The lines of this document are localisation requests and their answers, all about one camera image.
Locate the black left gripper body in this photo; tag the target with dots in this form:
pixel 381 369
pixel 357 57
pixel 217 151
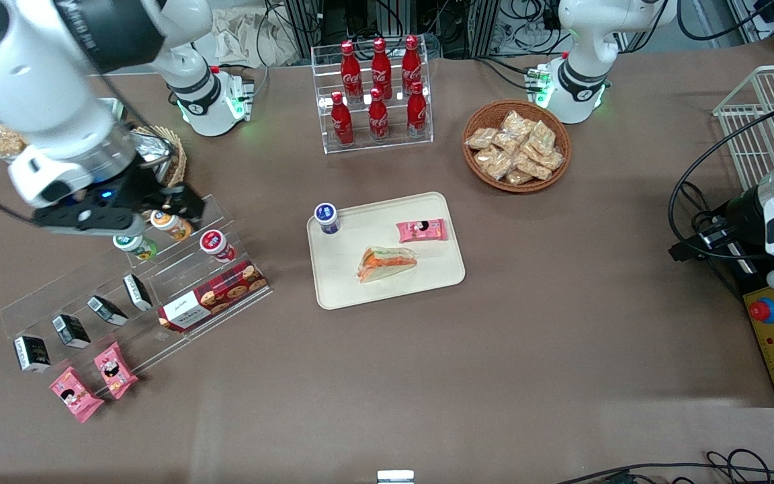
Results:
pixel 740 214

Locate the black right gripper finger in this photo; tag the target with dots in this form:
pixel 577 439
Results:
pixel 157 213
pixel 189 202

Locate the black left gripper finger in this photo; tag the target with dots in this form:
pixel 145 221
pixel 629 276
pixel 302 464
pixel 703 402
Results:
pixel 713 225
pixel 693 250

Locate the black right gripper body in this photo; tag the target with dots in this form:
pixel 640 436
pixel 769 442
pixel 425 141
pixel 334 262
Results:
pixel 133 183

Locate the triangle sandwich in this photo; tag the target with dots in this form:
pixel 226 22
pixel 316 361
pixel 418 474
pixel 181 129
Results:
pixel 387 264

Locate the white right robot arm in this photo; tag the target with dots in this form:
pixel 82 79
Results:
pixel 37 81

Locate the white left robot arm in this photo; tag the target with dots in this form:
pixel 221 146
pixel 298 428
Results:
pixel 585 60

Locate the beige plastic tray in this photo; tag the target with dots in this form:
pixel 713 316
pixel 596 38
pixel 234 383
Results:
pixel 360 289

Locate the orange lid cup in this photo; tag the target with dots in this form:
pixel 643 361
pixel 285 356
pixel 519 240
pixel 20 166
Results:
pixel 175 228

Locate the green lid cup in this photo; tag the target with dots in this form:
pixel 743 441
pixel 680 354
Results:
pixel 137 247

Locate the oval light wicker basket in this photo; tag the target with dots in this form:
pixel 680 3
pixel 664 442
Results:
pixel 179 158

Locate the silver foil container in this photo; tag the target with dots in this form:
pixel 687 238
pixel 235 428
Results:
pixel 155 148

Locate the red lid cup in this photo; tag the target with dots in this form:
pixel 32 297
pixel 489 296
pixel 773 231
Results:
pixel 217 245

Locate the clear acrylic stepped display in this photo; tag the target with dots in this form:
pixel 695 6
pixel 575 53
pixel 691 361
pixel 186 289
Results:
pixel 179 282

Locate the small black carton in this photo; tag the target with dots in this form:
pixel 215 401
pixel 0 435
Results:
pixel 31 353
pixel 107 310
pixel 70 331
pixel 137 291

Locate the red plaid cookie box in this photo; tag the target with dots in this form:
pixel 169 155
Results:
pixel 216 296

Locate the beige rice snack pack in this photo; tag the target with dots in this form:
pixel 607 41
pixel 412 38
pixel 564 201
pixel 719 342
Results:
pixel 9 142

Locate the blue lid yogurt cup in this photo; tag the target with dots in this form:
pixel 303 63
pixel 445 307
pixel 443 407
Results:
pixel 326 217

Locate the pink snack packet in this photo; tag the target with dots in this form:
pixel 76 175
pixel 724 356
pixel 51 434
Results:
pixel 75 394
pixel 422 230
pixel 115 370

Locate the clear crispy snack packet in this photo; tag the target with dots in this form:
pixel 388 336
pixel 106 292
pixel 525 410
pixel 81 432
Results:
pixel 518 124
pixel 506 142
pixel 543 136
pixel 494 163
pixel 551 160
pixel 519 177
pixel 533 168
pixel 481 138

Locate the crumpled beige cloth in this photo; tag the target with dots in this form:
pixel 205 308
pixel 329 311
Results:
pixel 239 40

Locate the red cola bottle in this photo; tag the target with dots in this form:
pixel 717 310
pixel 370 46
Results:
pixel 378 117
pixel 381 64
pixel 416 111
pixel 411 60
pixel 341 121
pixel 351 67

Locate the clear acrylic bottle rack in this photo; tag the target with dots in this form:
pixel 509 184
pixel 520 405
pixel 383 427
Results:
pixel 394 144

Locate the round brown wicker basket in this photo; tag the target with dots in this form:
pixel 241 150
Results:
pixel 474 171

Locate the metal equipment rack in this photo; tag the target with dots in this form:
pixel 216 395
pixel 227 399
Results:
pixel 454 27

